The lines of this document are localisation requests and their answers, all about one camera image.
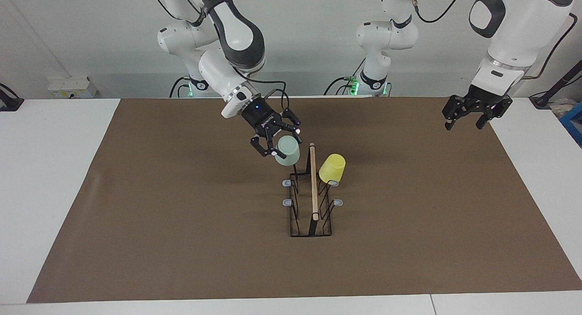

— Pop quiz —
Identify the white power strip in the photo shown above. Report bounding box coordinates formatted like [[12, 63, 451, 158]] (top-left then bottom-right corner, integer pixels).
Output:
[[47, 76, 98, 99]]

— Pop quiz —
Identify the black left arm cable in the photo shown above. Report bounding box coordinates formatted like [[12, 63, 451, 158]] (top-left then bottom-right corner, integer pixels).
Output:
[[411, 0, 578, 79]]

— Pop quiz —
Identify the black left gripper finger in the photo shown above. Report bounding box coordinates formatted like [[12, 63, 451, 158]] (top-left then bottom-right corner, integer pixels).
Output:
[[442, 96, 465, 131], [476, 98, 513, 130]]

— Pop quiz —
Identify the clear plastic bag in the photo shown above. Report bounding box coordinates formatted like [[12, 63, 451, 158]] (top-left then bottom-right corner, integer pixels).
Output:
[[548, 98, 582, 120]]

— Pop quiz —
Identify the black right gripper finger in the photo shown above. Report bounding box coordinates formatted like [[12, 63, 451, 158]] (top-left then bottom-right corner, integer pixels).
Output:
[[251, 135, 287, 160], [278, 108, 302, 144]]

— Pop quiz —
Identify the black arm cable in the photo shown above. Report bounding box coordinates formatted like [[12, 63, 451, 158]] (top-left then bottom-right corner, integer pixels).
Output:
[[411, 0, 578, 79], [234, 67, 291, 111]]

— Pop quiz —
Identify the brown table mat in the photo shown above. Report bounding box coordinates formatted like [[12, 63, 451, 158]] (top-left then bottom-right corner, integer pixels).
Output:
[[26, 97, 582, 304]]

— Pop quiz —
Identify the black stand pole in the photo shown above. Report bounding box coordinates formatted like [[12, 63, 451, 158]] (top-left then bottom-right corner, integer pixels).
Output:
[[530, 60, 582, 110]]

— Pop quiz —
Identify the black table clamp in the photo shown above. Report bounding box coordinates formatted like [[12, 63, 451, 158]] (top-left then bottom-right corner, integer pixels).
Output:
[[0, 83, 24, 112]]

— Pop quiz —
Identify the yellow plastic cup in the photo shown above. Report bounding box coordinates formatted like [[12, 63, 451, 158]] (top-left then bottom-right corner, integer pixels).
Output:
[[319, 154, 346, 185]]

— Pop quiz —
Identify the black wire cup rack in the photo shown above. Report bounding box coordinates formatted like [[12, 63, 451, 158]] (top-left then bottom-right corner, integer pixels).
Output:
[[282, 142, 344, 238]]

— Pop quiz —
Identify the pale green plastic cup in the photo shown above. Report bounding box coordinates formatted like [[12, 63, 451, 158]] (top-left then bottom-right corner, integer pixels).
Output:
[[274, 136, 301, 166]]

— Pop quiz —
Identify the black base cable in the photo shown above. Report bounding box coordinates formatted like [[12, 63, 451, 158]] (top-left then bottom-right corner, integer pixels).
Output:
[[170, 76, 191, 98], [324, 56, 366, 96]]

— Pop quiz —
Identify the blue box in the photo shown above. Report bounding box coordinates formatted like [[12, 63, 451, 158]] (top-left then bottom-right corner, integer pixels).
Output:
[[560, 101, 582, 147]]

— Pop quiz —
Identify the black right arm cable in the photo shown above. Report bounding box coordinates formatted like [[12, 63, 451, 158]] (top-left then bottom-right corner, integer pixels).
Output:
[[234, 67, 291, 111]]

